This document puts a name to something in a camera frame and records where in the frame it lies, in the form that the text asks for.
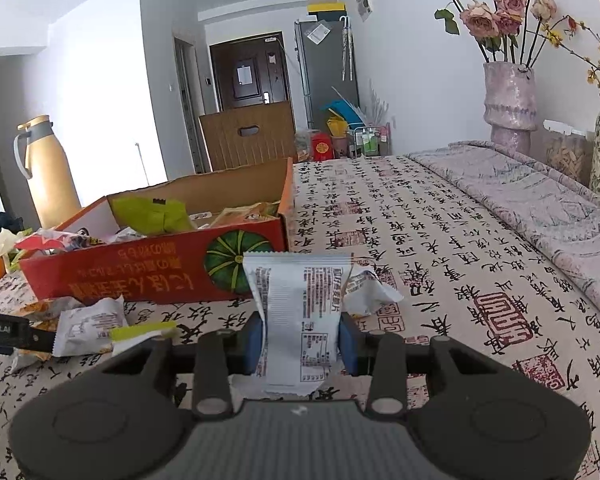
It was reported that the grey refrigerator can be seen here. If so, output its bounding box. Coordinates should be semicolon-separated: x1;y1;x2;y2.
294;15;359;131

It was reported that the cream artificial flower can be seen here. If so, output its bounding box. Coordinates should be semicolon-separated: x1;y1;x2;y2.
0;228;31;261

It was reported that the clear storage jar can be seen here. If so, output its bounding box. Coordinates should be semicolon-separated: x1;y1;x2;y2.
544;120;596;183

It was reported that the pink textured vase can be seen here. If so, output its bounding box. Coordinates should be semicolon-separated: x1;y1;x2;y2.
482;61;538;156

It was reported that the red gift box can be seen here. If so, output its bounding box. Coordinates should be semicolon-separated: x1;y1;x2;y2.
310;132;335;162

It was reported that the red cardboard box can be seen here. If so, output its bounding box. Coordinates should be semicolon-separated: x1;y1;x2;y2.
19;157;295;306

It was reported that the dried pink roses bouquet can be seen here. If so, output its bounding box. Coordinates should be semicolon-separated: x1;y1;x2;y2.
410;0;578;66

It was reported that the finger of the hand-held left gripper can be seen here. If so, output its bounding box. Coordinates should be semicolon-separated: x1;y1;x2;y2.
12;317;58;353

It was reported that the white folded umbrella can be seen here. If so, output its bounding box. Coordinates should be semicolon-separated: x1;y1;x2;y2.
340;15;355;81

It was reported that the grey patterned blanket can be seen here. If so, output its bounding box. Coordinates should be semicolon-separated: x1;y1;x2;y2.
410;140;600;306

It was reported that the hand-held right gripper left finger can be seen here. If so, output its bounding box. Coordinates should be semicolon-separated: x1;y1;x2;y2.
110;315;267;422

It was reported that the pale purple dried grass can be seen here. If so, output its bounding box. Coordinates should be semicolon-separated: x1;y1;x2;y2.
367;87;391;126

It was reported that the white printed snack packet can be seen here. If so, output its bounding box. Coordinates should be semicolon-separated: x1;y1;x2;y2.
242;252;353;396

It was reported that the metal trolley rack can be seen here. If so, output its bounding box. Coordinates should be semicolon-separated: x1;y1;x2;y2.
347;122;393;158

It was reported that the yellow thermos jug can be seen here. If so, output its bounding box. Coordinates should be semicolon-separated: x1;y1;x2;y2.
13;115;83;231

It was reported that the large red snack packet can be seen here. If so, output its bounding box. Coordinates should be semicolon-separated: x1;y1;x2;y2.
15;230;106;257

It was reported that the wooden chair back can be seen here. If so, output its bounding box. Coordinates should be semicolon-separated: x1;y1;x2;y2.
198;101;298;173

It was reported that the tan cracker packet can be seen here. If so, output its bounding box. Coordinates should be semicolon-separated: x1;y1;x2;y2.
212;201;281;226

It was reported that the blue plastic object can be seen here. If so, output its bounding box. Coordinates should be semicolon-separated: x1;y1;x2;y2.
321;100;361;123

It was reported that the thin metal pole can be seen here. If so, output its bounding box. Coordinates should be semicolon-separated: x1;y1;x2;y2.
134;142;148;186

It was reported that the crumpled white packet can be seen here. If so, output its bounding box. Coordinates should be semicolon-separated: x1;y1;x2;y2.
345;267;403;316

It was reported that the small white snack packet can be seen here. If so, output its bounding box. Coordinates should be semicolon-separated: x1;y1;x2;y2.
54;296;128;357

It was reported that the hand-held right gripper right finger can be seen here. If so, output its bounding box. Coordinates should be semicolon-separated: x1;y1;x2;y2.
336;312;502;420

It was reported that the green snack packet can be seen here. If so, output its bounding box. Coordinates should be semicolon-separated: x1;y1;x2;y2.
111;197;196;235
111;321;177;343

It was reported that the dark brown door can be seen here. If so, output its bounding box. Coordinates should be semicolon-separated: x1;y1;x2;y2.
209;35;293;111

